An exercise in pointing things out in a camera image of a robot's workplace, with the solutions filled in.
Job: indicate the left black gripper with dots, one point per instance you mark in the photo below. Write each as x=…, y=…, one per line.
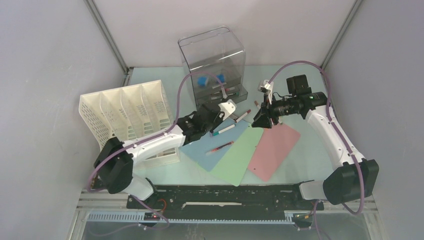
x=219, y=118

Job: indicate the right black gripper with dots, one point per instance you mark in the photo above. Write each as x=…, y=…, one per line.
x=261, y=119

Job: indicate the orange red pen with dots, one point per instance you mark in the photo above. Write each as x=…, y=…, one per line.
x=219, y=148

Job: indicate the blue eraser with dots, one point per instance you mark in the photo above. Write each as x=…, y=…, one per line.
x=202, y=81
x=221, y=78

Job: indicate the clear plastic drawer box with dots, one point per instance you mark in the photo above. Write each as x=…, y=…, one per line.
x=210, y=53

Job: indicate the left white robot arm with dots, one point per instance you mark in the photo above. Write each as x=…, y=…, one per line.
x=116, y=160

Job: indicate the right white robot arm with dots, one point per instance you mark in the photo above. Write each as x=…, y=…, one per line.
x=353, y=176

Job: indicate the dark red cap marker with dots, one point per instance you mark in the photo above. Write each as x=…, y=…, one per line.
x=242, y=116

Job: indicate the teal cap marker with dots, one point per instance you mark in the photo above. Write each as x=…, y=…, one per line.
x=223, y=130

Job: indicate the pink clipboard sheet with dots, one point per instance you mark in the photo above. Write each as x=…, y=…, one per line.
x=273, y=148

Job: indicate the blue clipboard sheet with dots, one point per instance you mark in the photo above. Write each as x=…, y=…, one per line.
x=209, y=149

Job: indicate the green clipboard sheet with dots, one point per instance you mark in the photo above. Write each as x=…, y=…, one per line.
x=232, y=167

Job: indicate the white plastic file rack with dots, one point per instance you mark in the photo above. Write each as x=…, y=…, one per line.
x=128, y=113

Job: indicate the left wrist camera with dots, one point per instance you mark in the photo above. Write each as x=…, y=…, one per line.
x=228, y=108

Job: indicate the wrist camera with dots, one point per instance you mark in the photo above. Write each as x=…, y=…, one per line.
x=266, y=87
x=228, y=108

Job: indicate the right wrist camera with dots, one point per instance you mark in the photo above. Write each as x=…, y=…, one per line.
x=266, y=87

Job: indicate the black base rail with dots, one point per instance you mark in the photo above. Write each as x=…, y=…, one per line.
x=228, y=202

